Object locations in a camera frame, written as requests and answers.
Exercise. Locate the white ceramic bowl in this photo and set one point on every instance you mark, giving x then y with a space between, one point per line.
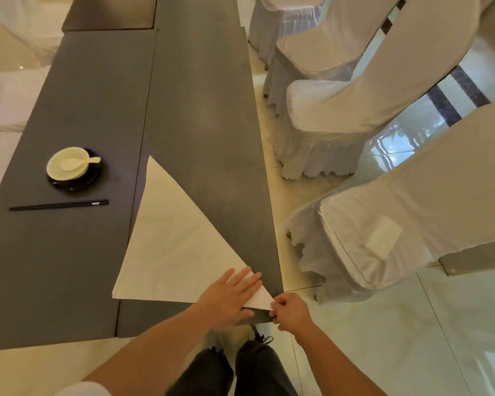
66 164

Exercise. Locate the person's left thumb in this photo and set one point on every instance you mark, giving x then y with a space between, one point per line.
244 314

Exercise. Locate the black saucer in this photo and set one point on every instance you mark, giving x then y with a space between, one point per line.
93 177

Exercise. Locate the person's dark trousers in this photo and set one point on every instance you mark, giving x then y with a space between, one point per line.
247 375

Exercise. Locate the person's left middle finger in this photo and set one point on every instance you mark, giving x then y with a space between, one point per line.
251 280

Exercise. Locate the black chopstick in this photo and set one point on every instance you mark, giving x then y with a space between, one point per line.
60 206
57 204

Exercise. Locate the person's left little finger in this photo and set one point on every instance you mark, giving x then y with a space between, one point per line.
229 275

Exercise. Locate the person's right hand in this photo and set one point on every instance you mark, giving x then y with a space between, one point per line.
295 315

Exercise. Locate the white ceramic spoon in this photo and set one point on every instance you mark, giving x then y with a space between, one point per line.
80 162

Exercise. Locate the white cloth napkin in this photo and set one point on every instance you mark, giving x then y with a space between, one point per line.
169 251

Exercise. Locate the person's right forearm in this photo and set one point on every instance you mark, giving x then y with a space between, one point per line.
338 362

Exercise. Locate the white covered chair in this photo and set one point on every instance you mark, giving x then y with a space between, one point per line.
280 20
354 103
313 49
20 20
396 230

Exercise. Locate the person's left hand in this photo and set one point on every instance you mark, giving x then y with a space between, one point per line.
222 299

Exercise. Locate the person's left forearm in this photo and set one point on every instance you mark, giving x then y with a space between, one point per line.
148 350

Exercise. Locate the person's right thumb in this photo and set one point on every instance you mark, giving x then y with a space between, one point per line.
280 300

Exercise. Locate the person's white sleeve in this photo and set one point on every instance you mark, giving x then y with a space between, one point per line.
86 389

